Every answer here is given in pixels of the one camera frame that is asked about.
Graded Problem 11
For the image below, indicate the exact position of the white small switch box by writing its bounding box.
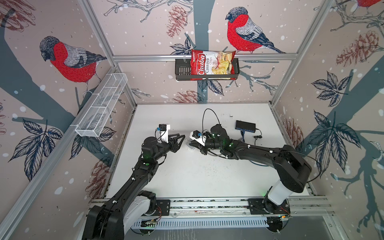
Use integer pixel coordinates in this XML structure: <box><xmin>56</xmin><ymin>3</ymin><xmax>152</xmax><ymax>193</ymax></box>
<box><xmin>185</xmin><ymin>140</ymin><xmax>195</xmax><ymax>151</ymax></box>

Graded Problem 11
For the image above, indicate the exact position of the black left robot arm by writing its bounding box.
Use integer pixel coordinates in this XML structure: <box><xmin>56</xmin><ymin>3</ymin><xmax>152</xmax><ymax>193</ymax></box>
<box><xmin>82</xmin><ymin>134</ymin><xmax>185</xmax><ymax>240</ymax></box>

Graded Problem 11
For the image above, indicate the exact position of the black wall basket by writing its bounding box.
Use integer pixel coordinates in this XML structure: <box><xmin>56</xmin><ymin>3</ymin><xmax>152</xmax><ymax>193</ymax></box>
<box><xmin>175</xmin><ymin>58</ymin><xmax>240</xmax><ymax>81</ymax></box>

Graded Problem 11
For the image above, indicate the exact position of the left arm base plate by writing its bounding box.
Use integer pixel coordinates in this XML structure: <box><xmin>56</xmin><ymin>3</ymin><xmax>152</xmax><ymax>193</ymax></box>
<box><xmin>141</xmin><ymin>199</ymin><xmax>171</xmax><ymax>218</ymax></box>

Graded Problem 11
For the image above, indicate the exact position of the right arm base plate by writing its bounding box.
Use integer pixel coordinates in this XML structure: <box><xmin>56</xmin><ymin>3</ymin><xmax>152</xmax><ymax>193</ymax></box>
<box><xmin>247</xmin><ymin>198</ymin><xmax>291</xmax><ymax>215</ymax></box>

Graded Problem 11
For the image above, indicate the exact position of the black network switch box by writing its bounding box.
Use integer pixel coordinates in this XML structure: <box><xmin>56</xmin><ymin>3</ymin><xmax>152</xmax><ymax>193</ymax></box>
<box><xmin>235</xmin><ymin>120</ymin><xmax>256</xmax><ymax>133</ymax></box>

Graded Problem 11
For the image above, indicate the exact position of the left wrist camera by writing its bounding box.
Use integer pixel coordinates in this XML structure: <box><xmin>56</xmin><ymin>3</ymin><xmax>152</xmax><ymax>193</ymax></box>
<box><xmin>156</xmin><ymin>124</ymin><xmax>171</xmax><ymax>141</ymax></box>

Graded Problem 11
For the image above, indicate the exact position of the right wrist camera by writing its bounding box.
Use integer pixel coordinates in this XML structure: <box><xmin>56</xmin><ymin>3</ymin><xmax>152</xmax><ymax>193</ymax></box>
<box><xmin>190</xmin><ymin>130</ymin><xmax>207</xmax><ymax>146</ymax></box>

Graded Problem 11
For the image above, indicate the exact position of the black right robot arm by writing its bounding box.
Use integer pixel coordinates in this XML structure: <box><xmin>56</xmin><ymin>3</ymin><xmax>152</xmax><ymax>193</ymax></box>
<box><xmin>190</xmin><ymin>124</ymin><xmax>312</xmax><ymax>214</ymax></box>

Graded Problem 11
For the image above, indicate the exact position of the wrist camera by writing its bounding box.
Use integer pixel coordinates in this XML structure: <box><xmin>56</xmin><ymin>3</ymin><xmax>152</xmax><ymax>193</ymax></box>
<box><xmin>156</xmin><ymin>124</ymin><xmax>171</xmax><ymax>141</ymax></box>
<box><xmin>190</xmin><ymin>130</ymin><xmax>207</xmax><ymax>146</ymax></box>

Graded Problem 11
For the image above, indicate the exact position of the red cassava chips bag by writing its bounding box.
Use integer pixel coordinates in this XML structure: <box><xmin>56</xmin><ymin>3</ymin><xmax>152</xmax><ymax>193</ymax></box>
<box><xmin>191</xmin><ymin>50</ymin><xmax>236</xmax><ymax>76</ymax></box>

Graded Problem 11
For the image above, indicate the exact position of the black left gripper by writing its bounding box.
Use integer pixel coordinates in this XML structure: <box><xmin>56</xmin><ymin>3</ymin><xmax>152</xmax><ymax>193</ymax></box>
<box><xmin>153</xmin><ymin>132</ymin><xmax>185</xmax><ymax>162</ymax></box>

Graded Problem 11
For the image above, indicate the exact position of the white wire mesh shelf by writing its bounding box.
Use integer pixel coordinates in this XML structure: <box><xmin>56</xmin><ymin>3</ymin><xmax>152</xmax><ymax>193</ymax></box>
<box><xmin>75</xmin><ymin>73</ymin><xmax>128</xmax><ymax>138</ymax></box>

